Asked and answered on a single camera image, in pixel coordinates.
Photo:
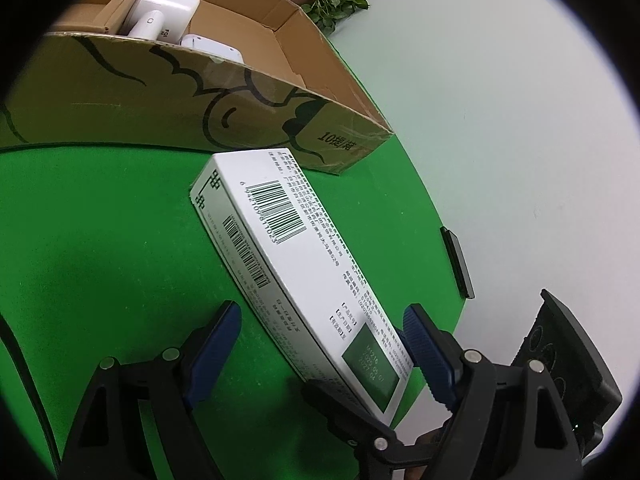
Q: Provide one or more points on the large printed cardboard box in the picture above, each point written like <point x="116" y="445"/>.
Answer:
<point x="125" y="95"/>

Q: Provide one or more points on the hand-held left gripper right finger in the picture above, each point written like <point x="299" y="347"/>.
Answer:
<point x="430" y="360"/>

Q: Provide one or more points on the green tablecloth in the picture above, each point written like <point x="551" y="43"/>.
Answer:
<point x="100" y="240"/>

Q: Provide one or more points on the long white carton green label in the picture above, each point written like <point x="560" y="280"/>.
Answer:
<point x="300" y="240"/>

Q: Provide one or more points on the white hair dryer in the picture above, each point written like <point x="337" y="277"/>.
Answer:
<point x="160" y="5"/>

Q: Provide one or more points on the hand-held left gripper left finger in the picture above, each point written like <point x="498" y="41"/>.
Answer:
<point x="215" y="350"/>

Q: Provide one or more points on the white plastic device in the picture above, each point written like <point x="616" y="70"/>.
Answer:
<point x="210" y="45"/>

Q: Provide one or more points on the black flat device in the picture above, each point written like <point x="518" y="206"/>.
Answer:
<point x="457" y="265"/>

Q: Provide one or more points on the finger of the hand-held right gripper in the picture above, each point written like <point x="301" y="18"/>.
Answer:
<point x="350" y="420"/>

